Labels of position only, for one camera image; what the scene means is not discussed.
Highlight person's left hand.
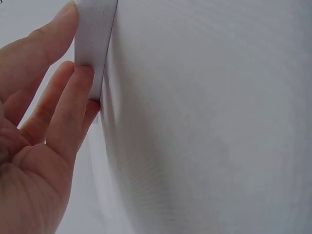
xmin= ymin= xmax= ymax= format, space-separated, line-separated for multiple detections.
xmin=0 ymin=1 xmax=101 ymax=234

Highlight white tape roll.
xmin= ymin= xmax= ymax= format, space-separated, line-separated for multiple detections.
xmin=74 ymin=0 xmax=119 ymax=102

